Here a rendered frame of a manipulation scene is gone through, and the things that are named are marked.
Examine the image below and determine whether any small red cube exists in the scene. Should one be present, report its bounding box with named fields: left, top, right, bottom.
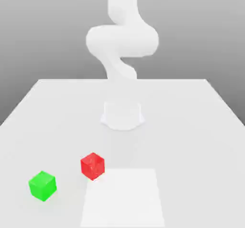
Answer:
left=80, top=152, right=105, bottom=181

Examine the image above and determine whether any small green cube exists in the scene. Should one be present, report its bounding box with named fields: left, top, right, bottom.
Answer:
left=28, top=170, right=57, bottom=202

